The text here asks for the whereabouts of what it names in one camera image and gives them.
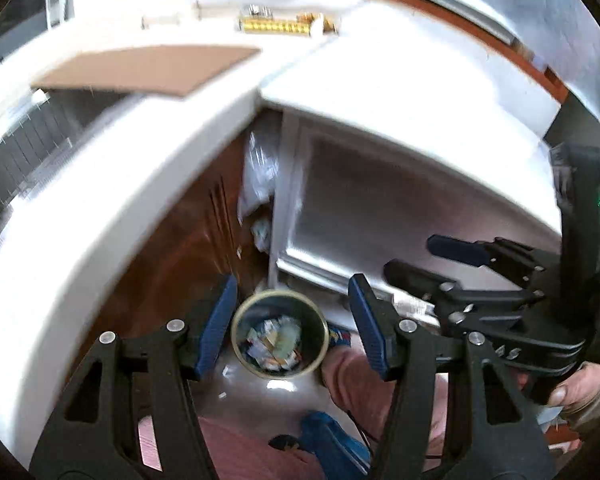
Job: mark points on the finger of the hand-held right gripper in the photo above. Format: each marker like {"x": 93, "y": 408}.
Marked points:
{"x": 415, "y": 275}
{"x": 455, "y": 250}

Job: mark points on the gold yellow box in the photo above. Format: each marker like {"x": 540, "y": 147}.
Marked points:
{"x": 285, "y": 25}

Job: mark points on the silver window blind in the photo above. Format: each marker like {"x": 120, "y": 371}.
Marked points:
{"x": 540, "y": 15}

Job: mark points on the round metal trash can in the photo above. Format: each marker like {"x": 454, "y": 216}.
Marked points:
{"x": 280, "y": 335}

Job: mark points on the pile of wrappers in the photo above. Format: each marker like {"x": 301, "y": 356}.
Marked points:
{"x": 275, "y": 342}

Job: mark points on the brown wooden cabinet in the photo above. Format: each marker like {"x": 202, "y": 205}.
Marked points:
{"x": 190, "y": 240}

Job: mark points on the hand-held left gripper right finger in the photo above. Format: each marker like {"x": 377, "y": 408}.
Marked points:
{"x": 372, "y": 330}

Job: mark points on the person's leg in pink pants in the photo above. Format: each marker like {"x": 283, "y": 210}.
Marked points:
{"x": 370, "y": 390}
{"x": 250, "y": 455}

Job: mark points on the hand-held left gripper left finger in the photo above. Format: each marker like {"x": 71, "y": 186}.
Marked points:
{"x": 215, "y": 330}

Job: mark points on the blue slipper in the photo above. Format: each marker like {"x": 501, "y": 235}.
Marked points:
{"x": 341, "y": 337}
{"x": 330, "y": 442}

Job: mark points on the brown cardboard sheet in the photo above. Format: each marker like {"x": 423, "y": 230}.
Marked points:
{"x": 145, "y": 70}

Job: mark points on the dark ribbed panel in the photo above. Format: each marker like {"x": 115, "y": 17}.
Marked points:
{"x": 25, "y": 160}

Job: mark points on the person's right hand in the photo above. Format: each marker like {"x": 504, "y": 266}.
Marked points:
{"x": 567, "y": 394}

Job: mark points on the small plastic bag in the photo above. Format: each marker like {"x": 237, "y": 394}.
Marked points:
{"x": 261, "y": 235}

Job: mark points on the clear plastic bag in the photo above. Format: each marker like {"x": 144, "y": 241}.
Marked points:
{"x": 257, "y": 175}

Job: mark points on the white cabinet with ribbed door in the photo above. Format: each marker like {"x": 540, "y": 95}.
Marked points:
{"x": 380, "y": 185}

